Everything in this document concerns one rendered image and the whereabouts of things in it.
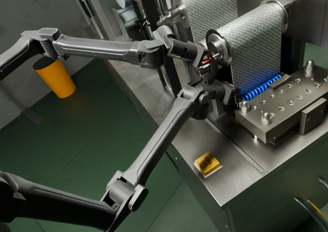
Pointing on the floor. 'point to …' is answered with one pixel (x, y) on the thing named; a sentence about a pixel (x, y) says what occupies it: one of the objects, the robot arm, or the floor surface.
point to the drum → (55, 76)
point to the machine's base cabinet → (297, 214)
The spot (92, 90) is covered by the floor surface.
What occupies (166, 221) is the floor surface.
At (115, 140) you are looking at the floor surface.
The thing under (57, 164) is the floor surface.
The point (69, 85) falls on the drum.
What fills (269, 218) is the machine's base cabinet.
